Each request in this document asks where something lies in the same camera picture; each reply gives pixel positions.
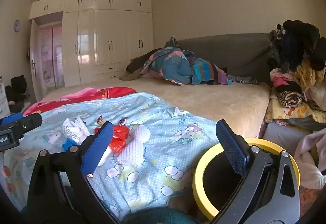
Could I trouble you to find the pale pink cloth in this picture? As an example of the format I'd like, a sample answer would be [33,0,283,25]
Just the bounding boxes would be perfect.
[293,128,326,189]

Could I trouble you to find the yellow knitted garment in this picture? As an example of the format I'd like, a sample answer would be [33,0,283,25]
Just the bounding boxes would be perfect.
[295,59,326,92]

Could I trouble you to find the person's legs in teal pants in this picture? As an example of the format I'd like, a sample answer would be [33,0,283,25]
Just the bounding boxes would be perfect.
[122,207,202,224]

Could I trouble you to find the beige bed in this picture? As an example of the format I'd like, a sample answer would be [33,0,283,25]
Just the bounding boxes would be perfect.
[41,77,272,143]

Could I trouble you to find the dark patterned cloth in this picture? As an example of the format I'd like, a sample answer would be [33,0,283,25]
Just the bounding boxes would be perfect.
[226,75,261,85]

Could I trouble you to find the pink cartoon door curtain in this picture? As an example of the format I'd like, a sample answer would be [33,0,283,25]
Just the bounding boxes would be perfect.
[41,24,65,90]

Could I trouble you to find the white door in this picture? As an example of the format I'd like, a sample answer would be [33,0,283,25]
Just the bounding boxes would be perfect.
[30,20,43,103]

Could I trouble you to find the orange floral basket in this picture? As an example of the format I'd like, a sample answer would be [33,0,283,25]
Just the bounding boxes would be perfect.
[297,183,320,214]

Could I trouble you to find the grey headboard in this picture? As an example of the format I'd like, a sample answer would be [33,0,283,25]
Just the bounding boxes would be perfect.
[176,33,275,85]

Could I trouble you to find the red plastic snack wrapper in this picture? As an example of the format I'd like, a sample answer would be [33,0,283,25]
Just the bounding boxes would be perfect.
[109,125,131,155]

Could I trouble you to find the zebra striped cloth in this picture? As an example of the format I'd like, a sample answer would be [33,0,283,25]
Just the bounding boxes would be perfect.
[277,91,304,109]

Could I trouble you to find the brown cloth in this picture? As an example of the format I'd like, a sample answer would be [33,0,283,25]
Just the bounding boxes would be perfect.
[119,48,163,81]

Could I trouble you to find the white drawer unit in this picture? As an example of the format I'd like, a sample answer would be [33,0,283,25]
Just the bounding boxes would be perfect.
[0,78,11,118]

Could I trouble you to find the blue cloth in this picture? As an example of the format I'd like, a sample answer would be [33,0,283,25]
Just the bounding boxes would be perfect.
[62,138,77,152]

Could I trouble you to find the yellow-rimmed black bin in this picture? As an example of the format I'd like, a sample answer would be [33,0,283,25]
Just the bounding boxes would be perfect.
[192,137,301,222]

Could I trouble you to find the white wardrobe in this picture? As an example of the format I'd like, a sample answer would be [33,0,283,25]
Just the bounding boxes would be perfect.
[29,0,154,89]

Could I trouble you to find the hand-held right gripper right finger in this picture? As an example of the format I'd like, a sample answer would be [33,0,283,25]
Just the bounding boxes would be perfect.
[211,119,301,224]

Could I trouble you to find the striped blanket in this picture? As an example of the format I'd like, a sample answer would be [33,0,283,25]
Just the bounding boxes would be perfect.
[190,58,233,86]

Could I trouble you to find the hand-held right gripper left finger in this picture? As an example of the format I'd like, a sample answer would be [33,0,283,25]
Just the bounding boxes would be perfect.
[27,121,120,224]

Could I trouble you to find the light blue cartoon blanket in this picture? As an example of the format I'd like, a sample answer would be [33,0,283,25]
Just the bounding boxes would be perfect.
[0,92,225,220]

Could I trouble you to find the pink clothing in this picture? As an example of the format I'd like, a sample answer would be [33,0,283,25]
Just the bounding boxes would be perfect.
[270,67,299,88]

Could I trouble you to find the black plush toy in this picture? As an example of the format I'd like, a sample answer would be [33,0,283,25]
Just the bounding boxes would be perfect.
[4,74,29,113]

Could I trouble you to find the yellow cartoon blanket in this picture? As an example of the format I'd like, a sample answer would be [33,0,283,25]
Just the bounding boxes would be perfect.
[264,94,326,126]

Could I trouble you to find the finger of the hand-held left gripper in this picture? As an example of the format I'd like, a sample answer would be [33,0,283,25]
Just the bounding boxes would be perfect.
[15,113,43,136]
[0,113,24,126]

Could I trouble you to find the grey storage ottoman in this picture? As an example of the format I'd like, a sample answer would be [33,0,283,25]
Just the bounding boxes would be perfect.
[262,122,313,156]

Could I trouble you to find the red blanket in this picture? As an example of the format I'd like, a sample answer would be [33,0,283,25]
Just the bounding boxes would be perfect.
[22,87,138,116]

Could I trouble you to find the white paper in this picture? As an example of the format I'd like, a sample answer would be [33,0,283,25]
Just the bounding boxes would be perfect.
[62,116,90,143]

